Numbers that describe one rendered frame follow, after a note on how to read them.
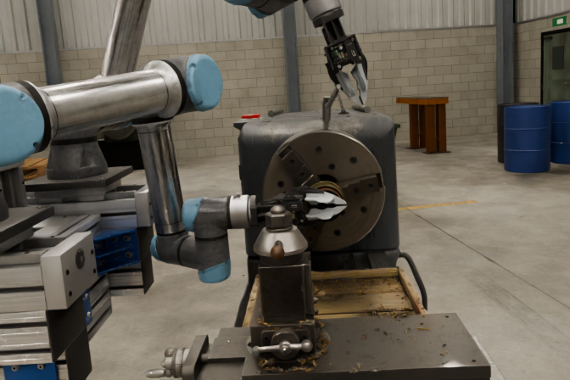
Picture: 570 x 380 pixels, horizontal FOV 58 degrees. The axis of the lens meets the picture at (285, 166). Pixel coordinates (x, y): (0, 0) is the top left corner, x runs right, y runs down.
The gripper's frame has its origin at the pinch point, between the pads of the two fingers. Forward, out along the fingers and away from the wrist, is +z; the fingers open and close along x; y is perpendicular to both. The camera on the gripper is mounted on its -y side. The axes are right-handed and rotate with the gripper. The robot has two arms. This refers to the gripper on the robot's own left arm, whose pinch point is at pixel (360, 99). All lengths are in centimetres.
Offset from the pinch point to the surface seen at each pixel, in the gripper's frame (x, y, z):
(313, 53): 30, -1021, -69
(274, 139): -24.3, -25.4, 2.4
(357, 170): -6.6, -9.8, 16.9
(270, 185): -28.5, -9.7, 11.7
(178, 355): -43, 48, 22
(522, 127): 231, -580, 155
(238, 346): -35, 47, 24
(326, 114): -8.3, -13.1, 0.8
